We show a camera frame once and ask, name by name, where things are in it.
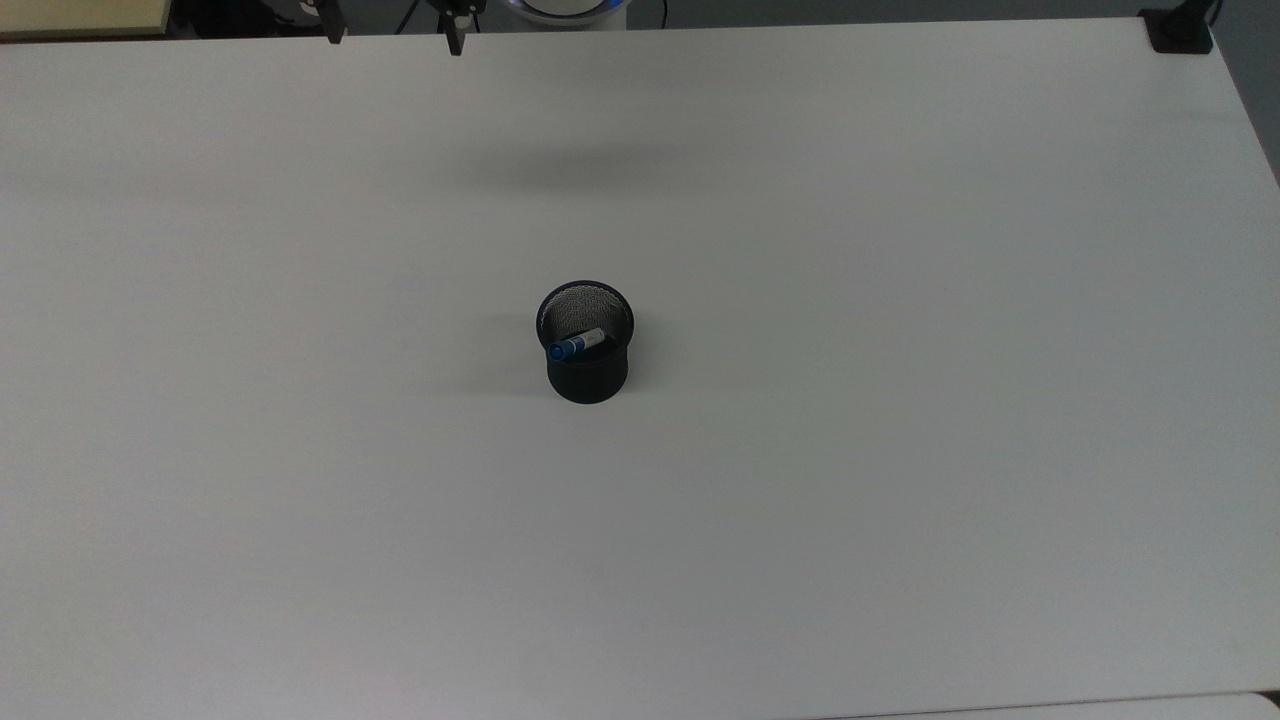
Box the blue and white marker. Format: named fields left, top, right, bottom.
left=547, top=327, right=608, bottom=362

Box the beige wooden board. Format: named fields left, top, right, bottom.
left=0, top=0, right=173, bottom=41

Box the black mesh pen holder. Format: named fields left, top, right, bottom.
left=536, top=280, right=636, bottom=406

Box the white adjacent table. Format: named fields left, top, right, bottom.
left=830, top=692, right=1280, bottom=720

